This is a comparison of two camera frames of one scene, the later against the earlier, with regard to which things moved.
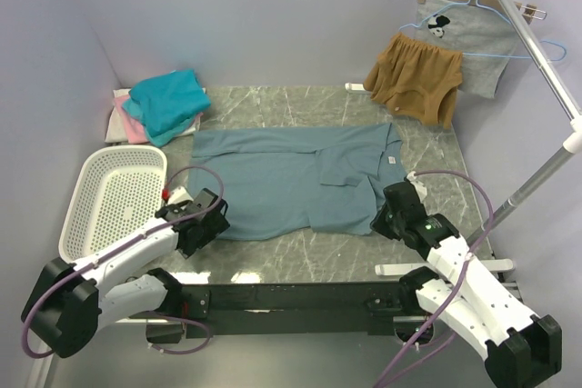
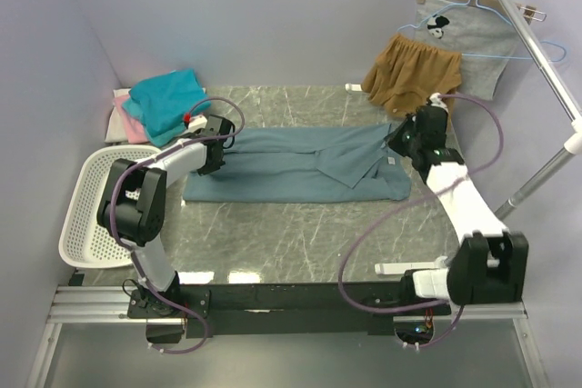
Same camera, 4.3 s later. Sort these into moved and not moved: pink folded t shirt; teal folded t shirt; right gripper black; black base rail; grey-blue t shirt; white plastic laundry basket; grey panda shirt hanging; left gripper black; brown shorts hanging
Moved: grey-blue t shirt; right gripper black; left gripper black
Not moved: black base rail; pink folded t shirt; teal folded t shirt; white plastic laundry basket; grey panda shirt hanging; brown shorts hanging
